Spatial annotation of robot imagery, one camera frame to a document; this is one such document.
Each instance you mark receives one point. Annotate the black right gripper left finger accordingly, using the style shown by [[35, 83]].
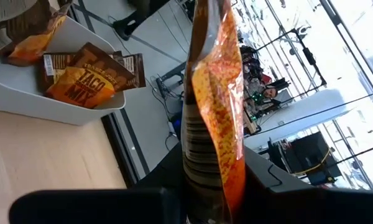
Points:
[[96, 207]]

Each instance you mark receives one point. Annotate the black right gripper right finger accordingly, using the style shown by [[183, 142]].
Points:
[[298, 205]]

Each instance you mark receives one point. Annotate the white plastic storage bin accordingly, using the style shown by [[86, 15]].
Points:
[[25, 99]]

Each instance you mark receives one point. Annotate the black monitor screen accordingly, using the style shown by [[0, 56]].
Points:
[[314, 155]]

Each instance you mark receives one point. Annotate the white building column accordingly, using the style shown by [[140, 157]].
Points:
[[298, 115]]

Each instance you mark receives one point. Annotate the person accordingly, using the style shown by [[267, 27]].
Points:
[[270, 92]]

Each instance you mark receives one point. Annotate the black case with blue parts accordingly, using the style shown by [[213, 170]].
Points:
[[175, 119]]

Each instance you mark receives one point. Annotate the black power strip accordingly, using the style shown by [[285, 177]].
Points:
[[161, 87]]

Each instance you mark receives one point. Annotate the cluttered equipment workbench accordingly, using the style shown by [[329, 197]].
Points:
[[251, 71]]

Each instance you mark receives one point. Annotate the grey metal stand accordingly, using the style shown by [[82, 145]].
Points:
[[172, 73]]

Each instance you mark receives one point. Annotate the black tripod base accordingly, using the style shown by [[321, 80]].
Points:
[[133, 21]]

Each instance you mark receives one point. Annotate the black frame stand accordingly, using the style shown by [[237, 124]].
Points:
[[307, 56]]

